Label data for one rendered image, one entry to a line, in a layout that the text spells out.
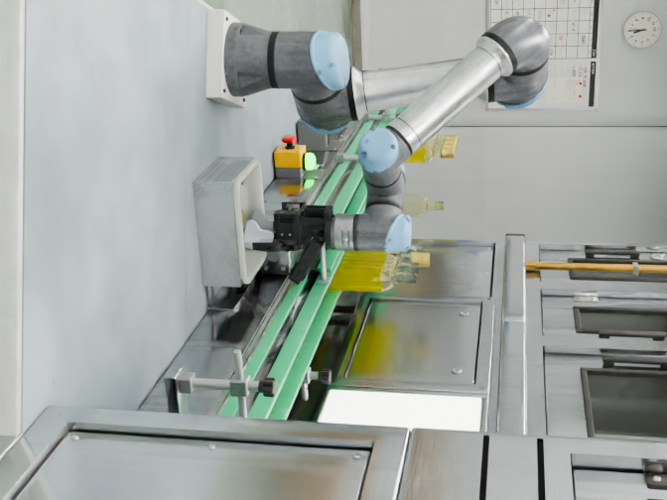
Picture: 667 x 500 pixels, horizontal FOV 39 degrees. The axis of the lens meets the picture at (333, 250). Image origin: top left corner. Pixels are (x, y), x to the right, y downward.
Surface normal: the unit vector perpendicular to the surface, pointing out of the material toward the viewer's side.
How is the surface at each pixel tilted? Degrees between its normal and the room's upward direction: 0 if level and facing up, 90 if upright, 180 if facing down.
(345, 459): 90
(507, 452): 90
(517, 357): 90
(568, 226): 90
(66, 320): 0
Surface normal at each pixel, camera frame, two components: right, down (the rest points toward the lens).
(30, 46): 0.98, 0.03
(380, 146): -0.15, -0.41
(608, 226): -0.18, 0.37
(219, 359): -0.04, -0.93
